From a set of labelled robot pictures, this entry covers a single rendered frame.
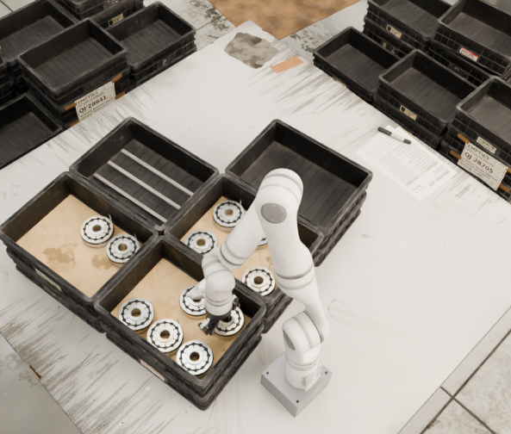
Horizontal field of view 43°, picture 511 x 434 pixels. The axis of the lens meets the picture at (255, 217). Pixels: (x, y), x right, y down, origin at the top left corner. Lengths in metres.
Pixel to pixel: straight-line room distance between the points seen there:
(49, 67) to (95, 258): 1.32
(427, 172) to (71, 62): 1.68
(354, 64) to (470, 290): 1.61
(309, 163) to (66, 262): 0.88
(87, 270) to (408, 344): 1.02
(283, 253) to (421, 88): 1.99
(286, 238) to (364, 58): 2.24
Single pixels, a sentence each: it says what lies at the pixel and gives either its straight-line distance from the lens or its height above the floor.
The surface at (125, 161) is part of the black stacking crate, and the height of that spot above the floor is 0.83.
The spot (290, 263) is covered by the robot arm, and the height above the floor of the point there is 1.34.
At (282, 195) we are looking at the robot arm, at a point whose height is 1.52.
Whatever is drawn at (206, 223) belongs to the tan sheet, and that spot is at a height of 0.83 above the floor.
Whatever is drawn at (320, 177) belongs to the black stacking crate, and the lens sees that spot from 2.22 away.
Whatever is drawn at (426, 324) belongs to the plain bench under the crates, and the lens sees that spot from 2.15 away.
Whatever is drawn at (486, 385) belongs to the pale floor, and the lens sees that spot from 2.93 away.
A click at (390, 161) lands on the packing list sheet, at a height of 0.70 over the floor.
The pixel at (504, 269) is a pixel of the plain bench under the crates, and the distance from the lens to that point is 2.34.
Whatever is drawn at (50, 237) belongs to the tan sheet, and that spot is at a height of 0.83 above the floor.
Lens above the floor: 2.57
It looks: 56 degrees down
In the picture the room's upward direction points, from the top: 4 degrees clockwise
